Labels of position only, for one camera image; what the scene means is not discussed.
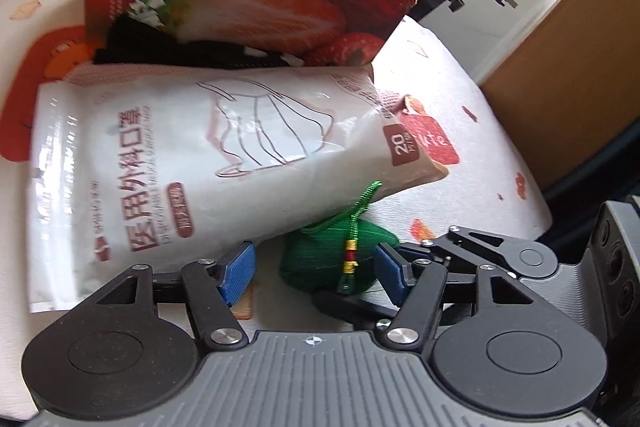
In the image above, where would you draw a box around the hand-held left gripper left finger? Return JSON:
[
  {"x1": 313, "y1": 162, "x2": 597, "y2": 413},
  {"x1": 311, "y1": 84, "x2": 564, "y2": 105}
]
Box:
[{"x1": 87, "y1": 241, "x2": 258, "y2": 350}]

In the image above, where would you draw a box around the white face mask packet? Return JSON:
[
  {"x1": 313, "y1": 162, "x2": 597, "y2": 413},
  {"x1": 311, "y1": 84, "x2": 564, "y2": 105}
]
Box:
[{"x1": 27, "y1": 62, "x2": 451, "y2": 314}]

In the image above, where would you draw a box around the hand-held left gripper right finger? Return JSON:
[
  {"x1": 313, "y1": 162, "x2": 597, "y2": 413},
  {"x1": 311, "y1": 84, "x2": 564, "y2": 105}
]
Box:
[{"x1": 374, "y1": 242, "x2": 538, "y2": 350}]

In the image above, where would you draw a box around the black sock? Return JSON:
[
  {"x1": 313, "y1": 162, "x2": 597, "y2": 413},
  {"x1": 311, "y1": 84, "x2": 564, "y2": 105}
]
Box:
[{"x1": 92, "y1": 14, "x2": 307, "y2": 70}]

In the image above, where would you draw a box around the printed cartoon bear blanket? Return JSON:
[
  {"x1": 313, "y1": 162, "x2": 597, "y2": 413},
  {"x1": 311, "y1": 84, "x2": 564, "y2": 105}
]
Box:
[{"x1": 0, "y1": 0, "x2": 553, "y2": 408}]

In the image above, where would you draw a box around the green tasselled sachet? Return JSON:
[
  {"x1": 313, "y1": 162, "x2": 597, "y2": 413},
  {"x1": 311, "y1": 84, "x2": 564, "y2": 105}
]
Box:
[{"x1": 277, "y1": 181, "x2": 399, "y2": 297}]

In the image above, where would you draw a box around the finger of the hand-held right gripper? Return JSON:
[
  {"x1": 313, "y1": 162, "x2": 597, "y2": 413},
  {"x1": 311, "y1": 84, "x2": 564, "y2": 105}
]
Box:
[
  {"x1": 421, "y1": 226, "x2": 522, "y2": 274},
  {"x1": 312, "y1": 289, "x2": 399, "y2": 324}
]

